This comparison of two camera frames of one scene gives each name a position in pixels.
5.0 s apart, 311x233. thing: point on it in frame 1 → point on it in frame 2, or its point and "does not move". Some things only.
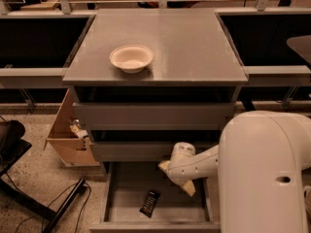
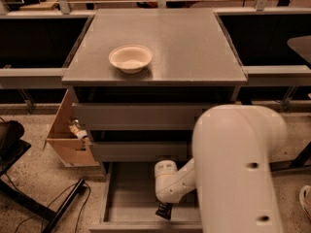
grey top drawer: (153, 116) does not move
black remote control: (150, 204) → (164, 211)
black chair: (12, 146) does not move
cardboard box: (74, 150) does not move
